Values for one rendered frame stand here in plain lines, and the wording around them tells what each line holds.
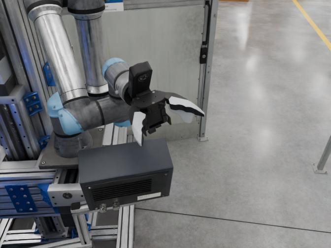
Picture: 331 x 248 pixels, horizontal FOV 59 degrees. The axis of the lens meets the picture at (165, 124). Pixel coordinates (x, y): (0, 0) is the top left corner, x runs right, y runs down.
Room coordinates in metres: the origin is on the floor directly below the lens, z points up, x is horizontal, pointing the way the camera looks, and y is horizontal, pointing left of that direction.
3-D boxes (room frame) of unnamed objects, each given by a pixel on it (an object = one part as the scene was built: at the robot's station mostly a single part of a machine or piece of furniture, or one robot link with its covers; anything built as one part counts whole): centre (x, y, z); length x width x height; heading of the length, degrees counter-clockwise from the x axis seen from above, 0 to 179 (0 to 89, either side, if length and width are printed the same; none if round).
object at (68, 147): (0.89, 0.37, 1.09); 0.15 x 0.15 x 0.10
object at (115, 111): (0.72, 0.14, 1.34); 0.11 x 0.08 x 0.11; 119
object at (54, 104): (0.90, 0.36, 1.20); 0.13 x 0.12 x 0.14; 119
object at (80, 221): (0.58, 0.28, 0.96); 0.03 x 0.03 x 0.20; 13
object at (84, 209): (0.61, 0.18, 1.04); 0.24 x 0.03 x 0.03; 103
